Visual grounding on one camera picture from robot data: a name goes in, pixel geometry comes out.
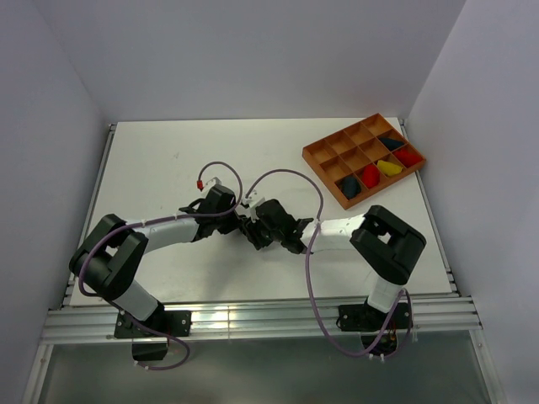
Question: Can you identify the black white striped sock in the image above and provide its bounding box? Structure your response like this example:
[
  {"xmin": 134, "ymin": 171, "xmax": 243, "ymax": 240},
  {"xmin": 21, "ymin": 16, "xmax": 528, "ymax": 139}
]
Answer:
[{"xmin": 238, "ymin": 215, "xmax": 264, "ymax": 250}]

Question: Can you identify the navy patterned sock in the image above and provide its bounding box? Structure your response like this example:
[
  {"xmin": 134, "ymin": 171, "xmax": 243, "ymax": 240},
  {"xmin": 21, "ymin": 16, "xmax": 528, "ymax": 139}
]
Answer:
[{"xmin": 340, "ymin": 176, "xmax": 361, "ymax": 199}]

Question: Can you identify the red Christmas sock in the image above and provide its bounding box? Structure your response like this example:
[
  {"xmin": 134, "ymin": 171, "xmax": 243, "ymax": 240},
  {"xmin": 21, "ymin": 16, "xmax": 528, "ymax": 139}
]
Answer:
[{"xmin": 361, "ymin": 164, "xmax": 381, "ymax": 189}]

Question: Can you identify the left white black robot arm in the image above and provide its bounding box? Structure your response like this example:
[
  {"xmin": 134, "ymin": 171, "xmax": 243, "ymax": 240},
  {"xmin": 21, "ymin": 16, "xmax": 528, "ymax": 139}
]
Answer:
[{"xmin": 69, "ymin": 184, "xmax": 237, "ymax": 336}]

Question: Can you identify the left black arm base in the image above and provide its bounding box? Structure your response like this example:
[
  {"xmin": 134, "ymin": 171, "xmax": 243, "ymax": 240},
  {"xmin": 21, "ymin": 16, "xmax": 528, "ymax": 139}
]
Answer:
[{"xmin": 114, "ymin": 310, "xmax": 192, "ymax": 369}]

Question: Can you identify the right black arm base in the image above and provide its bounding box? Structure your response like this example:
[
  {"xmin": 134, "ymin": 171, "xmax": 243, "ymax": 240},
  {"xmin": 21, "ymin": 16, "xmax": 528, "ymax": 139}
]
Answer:
[{"xmin": 336, "ymin": 303, "xmax": 410, "ymax": 332}]

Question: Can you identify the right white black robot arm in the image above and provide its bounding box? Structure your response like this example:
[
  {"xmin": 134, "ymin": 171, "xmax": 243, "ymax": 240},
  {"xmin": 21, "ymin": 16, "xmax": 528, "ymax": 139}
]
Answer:
[{"xmin": 244, "ymin": 199, "xmax": 426, "ymax": 328}]

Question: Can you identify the orange compartment tray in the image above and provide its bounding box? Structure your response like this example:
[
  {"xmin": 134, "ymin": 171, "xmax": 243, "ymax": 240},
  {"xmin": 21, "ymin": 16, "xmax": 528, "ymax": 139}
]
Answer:
[{"xmin": 302, "ymin": 114, "xmax": 426, "ymax": 210}]

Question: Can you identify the yellow rolled sock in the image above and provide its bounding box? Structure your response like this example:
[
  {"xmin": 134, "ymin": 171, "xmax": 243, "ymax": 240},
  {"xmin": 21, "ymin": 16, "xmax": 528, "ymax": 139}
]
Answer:
[{"xmin": 376, "ymin": 160, "xmax": 403, "ymax": 178}]

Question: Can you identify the dark green rolled sock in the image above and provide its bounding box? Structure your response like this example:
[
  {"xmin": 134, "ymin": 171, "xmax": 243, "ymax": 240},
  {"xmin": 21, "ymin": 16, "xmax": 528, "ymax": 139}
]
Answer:
[{"xmin": 378, "ymin": 136, "xmax": 406, "ymax": 151}]

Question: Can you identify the red rolled sock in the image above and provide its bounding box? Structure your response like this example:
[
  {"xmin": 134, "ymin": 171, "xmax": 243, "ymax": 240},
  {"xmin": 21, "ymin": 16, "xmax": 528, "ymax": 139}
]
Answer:
[{"xmin": 392, "ymin": 148, "xmax": 424, "ymax": 167}]

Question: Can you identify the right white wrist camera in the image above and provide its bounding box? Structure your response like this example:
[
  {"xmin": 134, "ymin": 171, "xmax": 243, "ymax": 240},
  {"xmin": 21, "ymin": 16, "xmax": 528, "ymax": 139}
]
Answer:
[{"xmin": 240, "ymin": 194, "xmax": 265, "ymax": 221}]

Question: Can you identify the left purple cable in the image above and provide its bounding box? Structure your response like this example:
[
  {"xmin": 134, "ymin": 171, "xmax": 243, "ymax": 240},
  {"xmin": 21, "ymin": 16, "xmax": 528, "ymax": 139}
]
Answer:
[{"xmin": 77, "ymin": 162, "xmax": 243, "ymax": 371}]

